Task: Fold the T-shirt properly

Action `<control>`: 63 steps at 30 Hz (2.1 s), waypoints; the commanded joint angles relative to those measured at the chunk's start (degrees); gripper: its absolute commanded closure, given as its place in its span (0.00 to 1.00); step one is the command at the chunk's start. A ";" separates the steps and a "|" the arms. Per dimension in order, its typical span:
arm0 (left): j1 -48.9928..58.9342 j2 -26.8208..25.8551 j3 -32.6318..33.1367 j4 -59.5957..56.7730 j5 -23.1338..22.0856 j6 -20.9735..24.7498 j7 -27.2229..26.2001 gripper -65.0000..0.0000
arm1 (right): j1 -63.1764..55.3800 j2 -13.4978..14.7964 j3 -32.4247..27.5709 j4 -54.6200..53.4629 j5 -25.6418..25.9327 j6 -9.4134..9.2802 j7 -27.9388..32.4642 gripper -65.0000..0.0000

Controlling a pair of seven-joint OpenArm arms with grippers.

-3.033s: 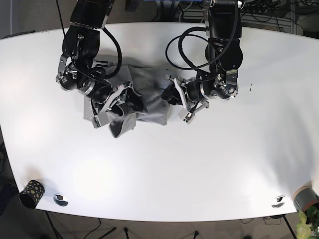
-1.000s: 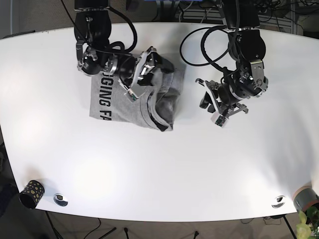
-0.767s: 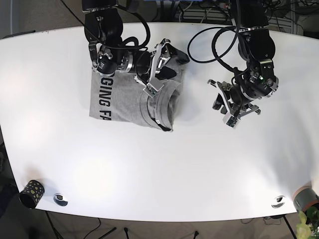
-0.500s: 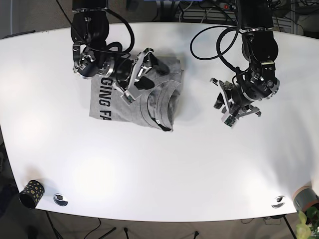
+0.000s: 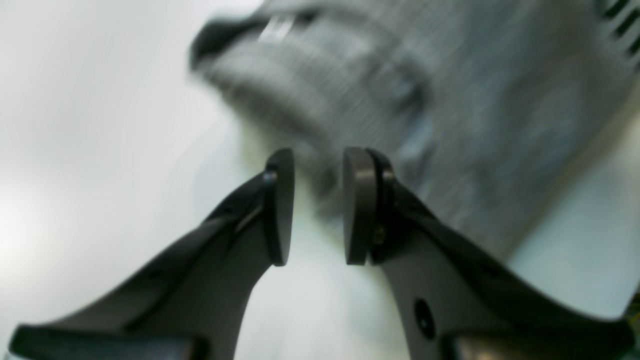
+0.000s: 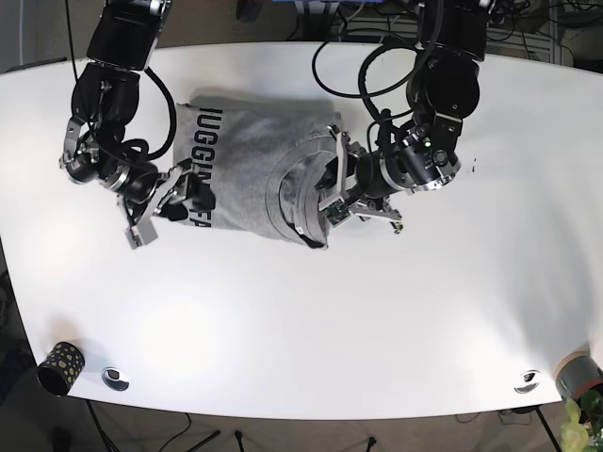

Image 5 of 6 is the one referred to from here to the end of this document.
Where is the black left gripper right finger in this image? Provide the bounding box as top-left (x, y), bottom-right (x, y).
top-left (342, 147), bottom-right (635, 360)

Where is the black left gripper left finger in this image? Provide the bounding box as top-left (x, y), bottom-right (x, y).
top-left (9, 148), bottom-right (295, 360)

